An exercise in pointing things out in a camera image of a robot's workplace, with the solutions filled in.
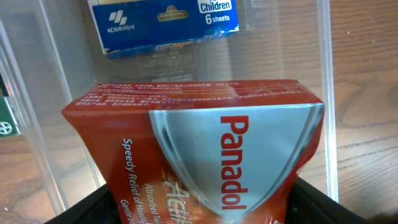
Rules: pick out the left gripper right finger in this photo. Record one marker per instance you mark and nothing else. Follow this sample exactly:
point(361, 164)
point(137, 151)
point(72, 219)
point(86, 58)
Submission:
point(308, 205)

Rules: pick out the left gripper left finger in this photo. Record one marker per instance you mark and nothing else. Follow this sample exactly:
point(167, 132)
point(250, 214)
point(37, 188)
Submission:
point(98, 207)

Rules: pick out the red Panadol box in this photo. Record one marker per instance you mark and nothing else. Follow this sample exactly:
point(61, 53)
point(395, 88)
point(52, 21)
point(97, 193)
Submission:
point(199, 152)

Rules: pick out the clear plastic container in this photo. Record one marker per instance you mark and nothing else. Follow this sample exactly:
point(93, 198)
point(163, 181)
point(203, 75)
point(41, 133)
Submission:
point(50, 55)

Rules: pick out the blue cooling sheet box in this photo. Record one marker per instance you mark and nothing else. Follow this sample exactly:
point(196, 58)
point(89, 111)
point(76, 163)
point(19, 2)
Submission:
point(127, 28)

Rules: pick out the green white square box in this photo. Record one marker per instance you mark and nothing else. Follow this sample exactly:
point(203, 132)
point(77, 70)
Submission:
point(9, 122)

